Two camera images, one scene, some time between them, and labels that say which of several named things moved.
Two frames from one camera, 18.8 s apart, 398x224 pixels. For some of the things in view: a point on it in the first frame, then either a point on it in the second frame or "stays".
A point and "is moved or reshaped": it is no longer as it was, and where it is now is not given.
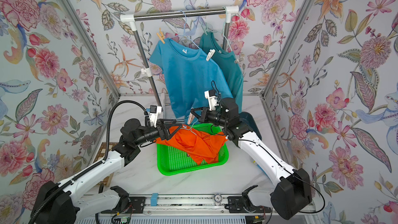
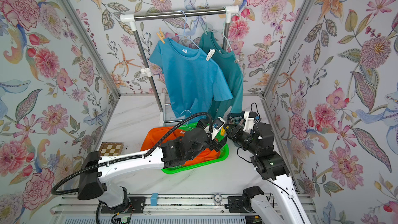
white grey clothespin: (210, 54) stays
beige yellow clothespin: (160, 36) stays
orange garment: (200, 145) is moved or reshaped
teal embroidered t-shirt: (229, 65) stays
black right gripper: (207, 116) -> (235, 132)
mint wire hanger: (190, 128) -> (187, 122)
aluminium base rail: (173, 204) stays
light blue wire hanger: (184, 30) stays
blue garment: (188, 75) stays
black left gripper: (164, 132) -> (214, 144)
